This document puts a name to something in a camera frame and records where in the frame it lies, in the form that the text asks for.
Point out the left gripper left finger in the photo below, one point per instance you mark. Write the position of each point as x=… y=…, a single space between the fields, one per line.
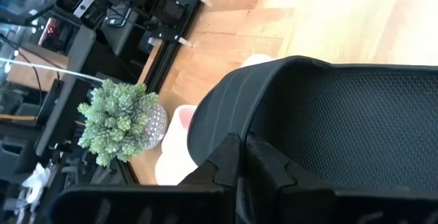
x=147 y=205

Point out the white crumpled paper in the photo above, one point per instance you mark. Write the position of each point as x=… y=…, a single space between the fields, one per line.
x=36 y=183

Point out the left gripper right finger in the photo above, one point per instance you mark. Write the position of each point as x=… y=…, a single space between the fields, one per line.
x=308 y=207

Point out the succulent in dotted pot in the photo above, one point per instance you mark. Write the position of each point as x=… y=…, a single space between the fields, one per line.
x=116 y=121

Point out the wooden desk top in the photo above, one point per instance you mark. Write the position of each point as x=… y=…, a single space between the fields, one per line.
x=31 y=70

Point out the black slide sandal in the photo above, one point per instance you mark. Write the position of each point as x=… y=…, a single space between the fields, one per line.
x=342 y=124

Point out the black table frame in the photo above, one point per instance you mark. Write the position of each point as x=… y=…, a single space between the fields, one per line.
x=159 y=66

